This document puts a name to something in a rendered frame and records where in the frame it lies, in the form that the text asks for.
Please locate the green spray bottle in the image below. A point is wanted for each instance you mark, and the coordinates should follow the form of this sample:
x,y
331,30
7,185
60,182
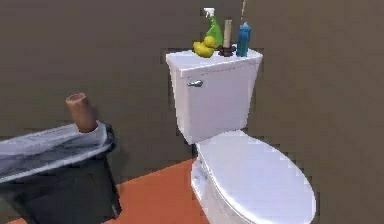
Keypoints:
x,y
214,30

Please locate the yellow rubber duck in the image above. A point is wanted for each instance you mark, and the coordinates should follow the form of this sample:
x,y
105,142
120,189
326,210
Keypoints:
x,y
204,48

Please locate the beige candle on black holder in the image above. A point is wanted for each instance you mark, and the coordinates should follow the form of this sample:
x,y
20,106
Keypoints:
x,y
227,36

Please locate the brown cardboard tube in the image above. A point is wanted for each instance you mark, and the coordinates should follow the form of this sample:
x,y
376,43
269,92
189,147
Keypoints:
x,y
81,113

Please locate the white toilet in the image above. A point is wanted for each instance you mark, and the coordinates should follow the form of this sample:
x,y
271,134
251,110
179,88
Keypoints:
x,y
220,110

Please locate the black trash can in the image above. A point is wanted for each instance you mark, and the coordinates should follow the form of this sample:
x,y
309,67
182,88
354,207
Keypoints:
x,y
60,186

